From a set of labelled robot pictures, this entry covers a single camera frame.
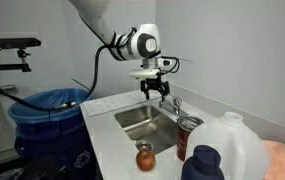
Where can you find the grey plastic bag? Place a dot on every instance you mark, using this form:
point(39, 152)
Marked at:
point(7, 174)

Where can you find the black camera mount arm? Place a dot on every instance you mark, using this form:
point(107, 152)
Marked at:
point(12, 66)

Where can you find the stainless steel sink basin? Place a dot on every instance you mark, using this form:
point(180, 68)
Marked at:
point(145, 125)

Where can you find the red apple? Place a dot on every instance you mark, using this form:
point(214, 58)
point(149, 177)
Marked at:
point(145, 160)

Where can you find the navy recycling bin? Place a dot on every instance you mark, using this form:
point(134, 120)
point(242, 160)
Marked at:
point(55, 146)

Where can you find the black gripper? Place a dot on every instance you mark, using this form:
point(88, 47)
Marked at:
point(153, 84)

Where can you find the chrome sink faucet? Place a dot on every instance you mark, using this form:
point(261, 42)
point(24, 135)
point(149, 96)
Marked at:
point(175, 106)

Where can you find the white brick pattern mat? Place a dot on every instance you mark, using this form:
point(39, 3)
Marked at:
point(115, 101)

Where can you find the translucent plastic gallon jug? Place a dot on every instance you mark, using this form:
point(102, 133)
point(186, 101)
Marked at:
point(235, 150)

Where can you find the dark red tumbler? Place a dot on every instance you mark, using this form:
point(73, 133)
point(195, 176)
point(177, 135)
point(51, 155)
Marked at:
point(183, 140)

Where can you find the blue plastic bin liner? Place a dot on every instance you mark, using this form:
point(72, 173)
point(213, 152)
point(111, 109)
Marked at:
point(35, 115)

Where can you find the dark blue bottle cap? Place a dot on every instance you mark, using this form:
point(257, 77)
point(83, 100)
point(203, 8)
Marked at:
point(203, 166)

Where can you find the black bar camera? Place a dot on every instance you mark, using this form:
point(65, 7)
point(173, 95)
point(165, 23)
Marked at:
point(17, 42)

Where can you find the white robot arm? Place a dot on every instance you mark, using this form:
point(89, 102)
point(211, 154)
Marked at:
point(95, 16)

